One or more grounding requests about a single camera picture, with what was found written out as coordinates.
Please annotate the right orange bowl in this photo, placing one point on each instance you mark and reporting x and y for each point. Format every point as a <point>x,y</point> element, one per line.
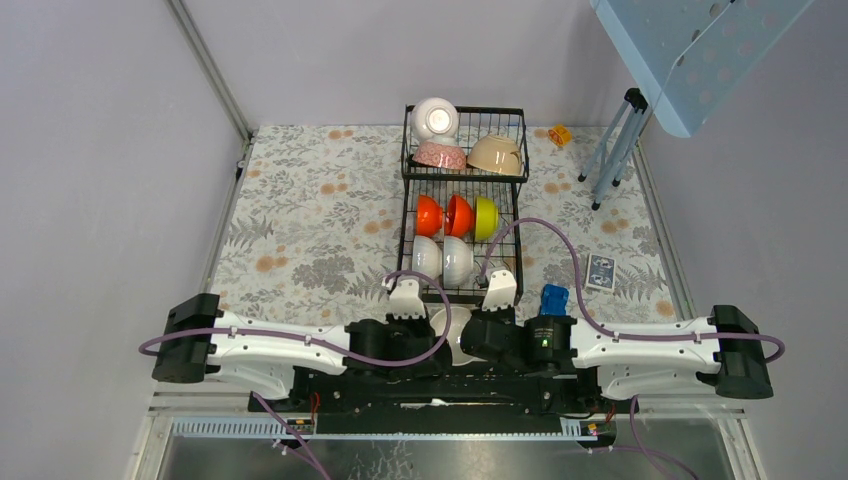
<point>459,217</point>

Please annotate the blue toy truck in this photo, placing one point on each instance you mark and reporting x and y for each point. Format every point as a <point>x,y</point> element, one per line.
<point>554,300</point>

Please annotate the beige bowl top tier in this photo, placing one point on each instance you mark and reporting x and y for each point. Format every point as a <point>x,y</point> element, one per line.
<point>496,154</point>

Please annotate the lime green bowl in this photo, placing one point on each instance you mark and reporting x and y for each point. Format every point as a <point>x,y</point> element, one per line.
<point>486,219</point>

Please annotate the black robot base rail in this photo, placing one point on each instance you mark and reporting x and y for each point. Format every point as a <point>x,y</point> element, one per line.
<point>475,399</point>

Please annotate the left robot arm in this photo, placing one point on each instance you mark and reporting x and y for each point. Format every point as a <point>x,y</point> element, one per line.
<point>202,341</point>

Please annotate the floral table mat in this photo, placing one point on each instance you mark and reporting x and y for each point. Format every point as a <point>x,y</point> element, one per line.
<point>318,223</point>

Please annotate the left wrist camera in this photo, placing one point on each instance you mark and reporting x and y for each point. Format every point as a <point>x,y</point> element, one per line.
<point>405,302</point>

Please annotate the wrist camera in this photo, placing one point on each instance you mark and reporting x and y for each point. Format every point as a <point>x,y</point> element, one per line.
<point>405,302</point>
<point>501,290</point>

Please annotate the orange bowl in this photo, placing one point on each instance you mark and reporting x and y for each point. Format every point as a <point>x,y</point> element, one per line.
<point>429,216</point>
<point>459,217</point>

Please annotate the orange toy block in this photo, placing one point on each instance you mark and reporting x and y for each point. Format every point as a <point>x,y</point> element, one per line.
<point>559,135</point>

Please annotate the white ribbed bowl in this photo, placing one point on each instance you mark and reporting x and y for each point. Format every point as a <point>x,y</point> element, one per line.
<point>426,257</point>
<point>458,262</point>

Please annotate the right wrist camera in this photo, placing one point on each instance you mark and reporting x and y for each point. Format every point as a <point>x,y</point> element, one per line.
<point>501,290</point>

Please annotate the left orange bowl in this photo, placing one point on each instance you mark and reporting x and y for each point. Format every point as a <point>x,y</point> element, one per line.
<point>429,216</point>

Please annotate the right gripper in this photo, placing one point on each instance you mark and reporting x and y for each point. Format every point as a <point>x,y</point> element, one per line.
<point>509,313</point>

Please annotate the pink patterned bowl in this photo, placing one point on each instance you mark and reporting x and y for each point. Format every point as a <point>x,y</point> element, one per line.
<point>431,153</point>

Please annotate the light blue folding stool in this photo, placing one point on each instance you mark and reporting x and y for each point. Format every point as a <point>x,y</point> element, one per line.
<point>685,57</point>

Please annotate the white bowl top tier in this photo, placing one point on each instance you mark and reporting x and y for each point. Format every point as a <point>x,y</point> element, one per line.
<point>435,118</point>

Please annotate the black wire dish rack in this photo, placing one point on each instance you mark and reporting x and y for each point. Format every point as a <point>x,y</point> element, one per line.
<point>474,123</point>

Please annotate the cream floral bowl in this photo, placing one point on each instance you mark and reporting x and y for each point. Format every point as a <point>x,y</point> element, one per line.
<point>460,316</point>

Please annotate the blue playing card box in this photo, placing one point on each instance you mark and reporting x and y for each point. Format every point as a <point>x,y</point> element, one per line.
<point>601,273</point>

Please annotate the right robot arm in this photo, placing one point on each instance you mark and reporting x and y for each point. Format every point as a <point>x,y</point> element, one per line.
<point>722,350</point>

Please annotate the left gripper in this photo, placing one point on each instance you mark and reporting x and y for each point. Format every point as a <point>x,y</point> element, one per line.
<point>423,324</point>

